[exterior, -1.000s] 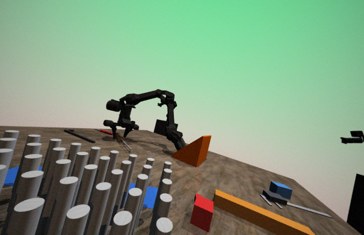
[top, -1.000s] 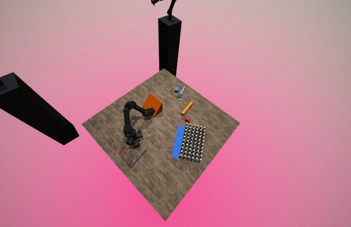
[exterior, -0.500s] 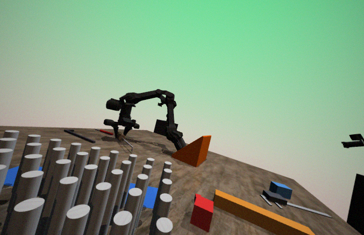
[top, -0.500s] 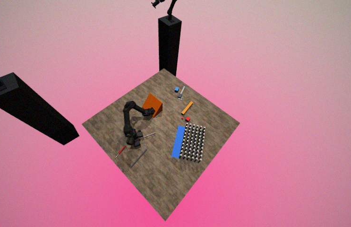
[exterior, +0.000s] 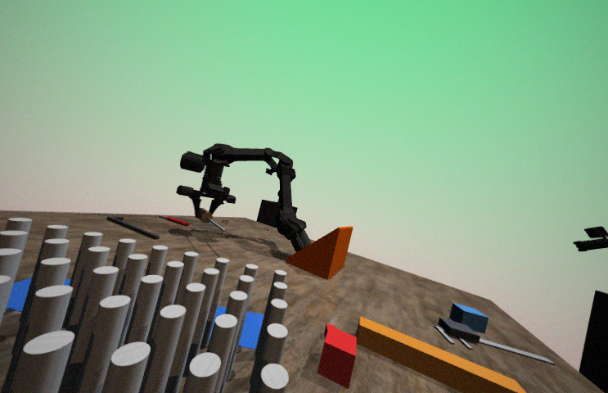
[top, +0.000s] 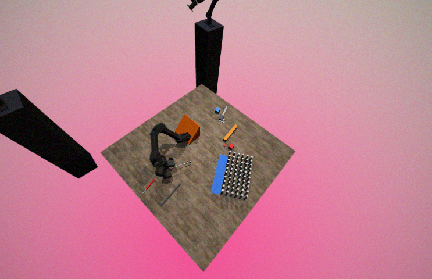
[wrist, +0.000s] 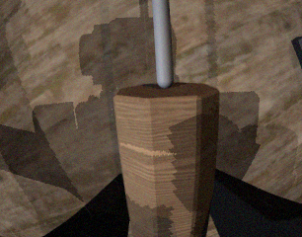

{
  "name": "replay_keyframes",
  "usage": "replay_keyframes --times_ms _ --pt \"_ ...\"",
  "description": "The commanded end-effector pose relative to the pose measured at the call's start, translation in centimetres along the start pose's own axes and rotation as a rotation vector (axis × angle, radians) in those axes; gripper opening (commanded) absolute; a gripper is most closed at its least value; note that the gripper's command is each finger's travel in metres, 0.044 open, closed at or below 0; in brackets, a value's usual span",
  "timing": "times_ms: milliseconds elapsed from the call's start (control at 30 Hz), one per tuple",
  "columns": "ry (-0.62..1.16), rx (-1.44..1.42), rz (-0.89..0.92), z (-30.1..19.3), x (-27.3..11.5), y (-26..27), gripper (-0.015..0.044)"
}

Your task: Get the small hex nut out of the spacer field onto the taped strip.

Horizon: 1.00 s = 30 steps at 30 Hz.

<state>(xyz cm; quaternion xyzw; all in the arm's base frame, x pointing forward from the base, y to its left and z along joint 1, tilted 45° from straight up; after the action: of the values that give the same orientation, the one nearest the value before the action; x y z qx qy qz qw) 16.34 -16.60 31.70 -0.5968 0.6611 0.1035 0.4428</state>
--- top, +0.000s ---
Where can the orange flat bar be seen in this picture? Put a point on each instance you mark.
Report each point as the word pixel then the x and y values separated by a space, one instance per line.
pixel 230 133

